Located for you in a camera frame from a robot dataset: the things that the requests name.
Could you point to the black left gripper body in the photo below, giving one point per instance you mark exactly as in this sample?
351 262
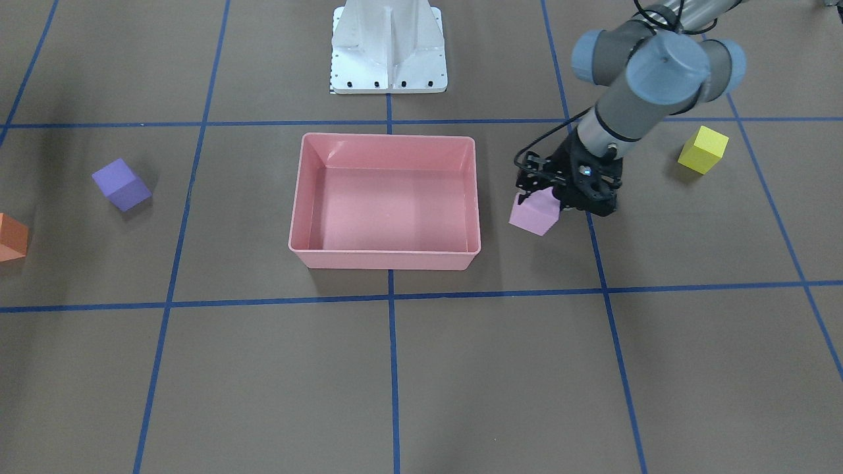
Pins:
562 167

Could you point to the light pink foam block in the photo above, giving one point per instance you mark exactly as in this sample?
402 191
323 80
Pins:
536 214

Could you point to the dark purple foam block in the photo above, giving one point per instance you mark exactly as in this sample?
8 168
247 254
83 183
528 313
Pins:
121 185

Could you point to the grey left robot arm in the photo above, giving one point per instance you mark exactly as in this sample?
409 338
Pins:
652 67

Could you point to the pink plastic bin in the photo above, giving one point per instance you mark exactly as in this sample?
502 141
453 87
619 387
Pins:
391 202

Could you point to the yellow foam block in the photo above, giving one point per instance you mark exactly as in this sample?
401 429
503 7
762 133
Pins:
704 149

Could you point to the orange foam block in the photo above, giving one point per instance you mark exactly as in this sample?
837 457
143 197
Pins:
14 238

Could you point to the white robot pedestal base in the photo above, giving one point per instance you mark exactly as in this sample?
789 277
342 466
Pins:
388 47

